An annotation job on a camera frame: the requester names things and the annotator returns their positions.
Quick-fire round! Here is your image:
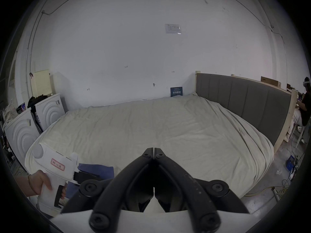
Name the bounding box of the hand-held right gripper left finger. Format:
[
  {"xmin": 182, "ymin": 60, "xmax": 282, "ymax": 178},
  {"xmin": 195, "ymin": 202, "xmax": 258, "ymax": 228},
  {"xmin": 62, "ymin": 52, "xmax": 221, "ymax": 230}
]
[{"xmin": 61, "ymin": 148, "xmax": 155, "ymax": 230}]

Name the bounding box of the brown carton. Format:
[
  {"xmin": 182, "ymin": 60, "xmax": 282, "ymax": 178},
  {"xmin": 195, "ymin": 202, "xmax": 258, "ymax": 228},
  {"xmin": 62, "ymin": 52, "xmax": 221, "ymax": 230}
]
[{"xmin": 261, "ymin": 76, "xmax": 282, "ymax": 89}]

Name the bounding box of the grey padded headboard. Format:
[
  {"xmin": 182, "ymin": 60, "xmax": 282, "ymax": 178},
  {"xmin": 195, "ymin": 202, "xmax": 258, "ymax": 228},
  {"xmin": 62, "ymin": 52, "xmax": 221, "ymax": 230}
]
[{"xmin": 195, "ymin": 70, "xmax": 300, "ymax": 154}]

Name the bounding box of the bed with beige sheet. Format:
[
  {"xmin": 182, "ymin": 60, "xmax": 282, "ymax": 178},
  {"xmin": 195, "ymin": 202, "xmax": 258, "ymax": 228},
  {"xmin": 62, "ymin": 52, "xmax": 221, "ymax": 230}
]
[{"xmin": 25, "ymin": 92, "xmax": 275, "ymax": 199}]

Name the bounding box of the person's left hand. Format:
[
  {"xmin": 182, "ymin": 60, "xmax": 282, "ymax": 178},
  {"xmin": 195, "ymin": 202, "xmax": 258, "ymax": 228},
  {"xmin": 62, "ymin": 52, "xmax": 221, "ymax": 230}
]
[{"xmin": 29, "ymin": 170, "xmax": 67, "ymax": 200}]

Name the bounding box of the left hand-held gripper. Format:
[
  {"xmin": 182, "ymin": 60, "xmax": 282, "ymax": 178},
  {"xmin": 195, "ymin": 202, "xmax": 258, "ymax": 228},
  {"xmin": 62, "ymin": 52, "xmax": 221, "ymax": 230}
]
[{"xmin": 32, "ymin": 143, "xmax": 105, "ymax": 213}]

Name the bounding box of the pale yellow pegboard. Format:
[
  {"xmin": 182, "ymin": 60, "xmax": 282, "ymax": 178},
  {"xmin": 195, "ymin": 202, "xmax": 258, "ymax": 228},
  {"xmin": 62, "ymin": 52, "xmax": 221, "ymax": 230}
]
[{"xmin": 32, "ymin": 69, "xmax": 53, "ymax": 98}]

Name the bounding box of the person's left forearm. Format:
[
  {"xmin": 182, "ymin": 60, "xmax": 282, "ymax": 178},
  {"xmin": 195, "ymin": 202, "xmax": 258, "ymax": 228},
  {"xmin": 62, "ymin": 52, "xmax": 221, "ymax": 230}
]
[{"xmin": 15, "ymin": 175, "xmax": 31, "ymax": 197}]

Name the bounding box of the black cloth bundle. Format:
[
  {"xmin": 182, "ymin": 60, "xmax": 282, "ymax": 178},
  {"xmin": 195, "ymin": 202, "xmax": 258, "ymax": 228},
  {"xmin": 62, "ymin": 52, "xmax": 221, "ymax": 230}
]
[{"xmin": 27, "ymin": 94, "xmax": 48, "ymax": 109}]

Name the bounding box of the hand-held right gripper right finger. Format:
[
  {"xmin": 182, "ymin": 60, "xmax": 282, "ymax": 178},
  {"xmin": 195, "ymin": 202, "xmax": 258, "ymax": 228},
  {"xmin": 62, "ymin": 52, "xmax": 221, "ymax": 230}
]
[{"xmin": 155, "ymin": 148, "xmax": 250, "ymax": 231}]

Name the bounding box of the dark blue garment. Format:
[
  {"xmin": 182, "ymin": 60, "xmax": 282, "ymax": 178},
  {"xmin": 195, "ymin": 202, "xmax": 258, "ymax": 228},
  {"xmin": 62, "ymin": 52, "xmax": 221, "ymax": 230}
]
[{"xmin": 65, "ymin": 163, "xmax": 115, "ymax": 199}]

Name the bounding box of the blue box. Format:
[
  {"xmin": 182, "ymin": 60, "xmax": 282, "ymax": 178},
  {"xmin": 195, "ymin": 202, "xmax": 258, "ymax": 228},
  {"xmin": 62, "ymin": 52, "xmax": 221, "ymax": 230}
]
[{"xmin": 286, "ymin": 155, "xmax": 296, "ymax": 171}]

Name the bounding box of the white washing machine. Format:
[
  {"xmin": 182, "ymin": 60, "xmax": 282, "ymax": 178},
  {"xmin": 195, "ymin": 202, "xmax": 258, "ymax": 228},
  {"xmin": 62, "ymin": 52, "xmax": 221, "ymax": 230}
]
[
  {"xmin": 4, "ymin": 107, "xmax": 41, "ymax": 165},
  {"xmin": 34, "ymin": 93, "xmax": 66, "ymax": 131}
]

